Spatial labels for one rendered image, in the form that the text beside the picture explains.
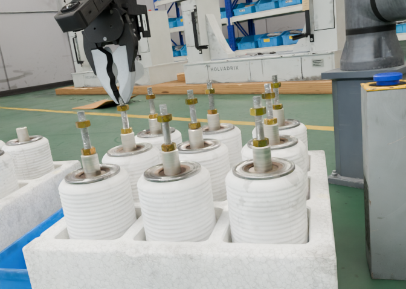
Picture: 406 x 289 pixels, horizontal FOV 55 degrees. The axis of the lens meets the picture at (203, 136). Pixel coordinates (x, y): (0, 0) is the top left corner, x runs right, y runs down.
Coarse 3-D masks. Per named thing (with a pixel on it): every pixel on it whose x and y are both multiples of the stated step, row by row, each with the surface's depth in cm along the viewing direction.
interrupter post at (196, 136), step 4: (200, 128) 61; (188, 132) 61; (192, 132) 60; (196, 132) 60; (200, 132) 60; (192, 136) 60; (196, 136) 60; (200, 136) 60; (192, 140) 60; (196, 140) 60; (200, 140) 60; (192, 144) 61; (196, 144) 60; (200, 144) 61; (192, 148) 61; (196, 148) 61
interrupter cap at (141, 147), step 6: (138, 144) 67; (144, 144) 66; (150, 144) 65; (108, 150) 65; (114, 150) 65; (120, 150) 66; (138, 150) 63; (144, 150) 62; (114, 156) 62; (120, 156) 61; (126, 156) 61
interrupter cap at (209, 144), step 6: (204, 138) 65; (210, 138) 64; (180, 144) 63; (186, 144) 63; (204, 144) 62; (210, 144) 61; (216, 144) 60; (180, 150) 60; (186, 150) 59; (192, 150) 59; (198, 150) 58; (204, 150) 58; (210, 150) 58
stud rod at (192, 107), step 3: (189, 90) 59; (192, 90) 59; (189, 93) 59; (192, 93) 59; (189, 96) 59; (192, 96) 60; (189, 105) 60; (192, 105) 60; (189, 108) 60; (192, 108) 60; (192, 111) 60; (195, 111) 60; (192, 114) 60; (195, 114) 60; (192, 117) 60; (195, 117) 60; (192, 120) 60; (195, 120) 60
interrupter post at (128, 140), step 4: (132, 132) 64; (124, 136) 63; (128, 136) 63; (132, 136) 64; (124, 140) 64; (128, 140) 64; (132, 140) 64; (124, 144) 64; (128, 144) 64; (132, 144) 64; (124, 148) 64; (128, 148) 64; (132, 148) 64; (136, 148) 65
